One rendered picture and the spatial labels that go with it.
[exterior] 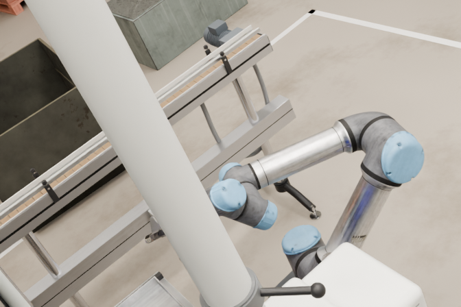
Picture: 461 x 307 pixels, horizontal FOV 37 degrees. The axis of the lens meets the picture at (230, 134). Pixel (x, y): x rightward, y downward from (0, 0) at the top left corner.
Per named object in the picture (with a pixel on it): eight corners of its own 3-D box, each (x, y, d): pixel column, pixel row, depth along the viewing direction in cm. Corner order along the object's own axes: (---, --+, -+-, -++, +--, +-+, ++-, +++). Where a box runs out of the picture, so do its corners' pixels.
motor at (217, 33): (237, 62, 328) (228, 38, 320) (205, 48, 349) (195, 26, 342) (256, 48, 331) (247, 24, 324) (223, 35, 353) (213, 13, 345)
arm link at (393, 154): (322, 281, 204) (406, 120, 184) (345, 317, 191) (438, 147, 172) (287, 278, 198) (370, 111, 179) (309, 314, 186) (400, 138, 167)
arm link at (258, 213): (268, 189, 181) (234, 176, 175) (284, 214, 171) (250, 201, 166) (252, 213, 183) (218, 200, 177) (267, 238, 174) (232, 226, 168)
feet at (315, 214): (313, 223, 347) (306, 203, 339) (254, 186, 385) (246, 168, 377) (325, 213, 349) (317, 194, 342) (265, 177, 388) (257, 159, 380)
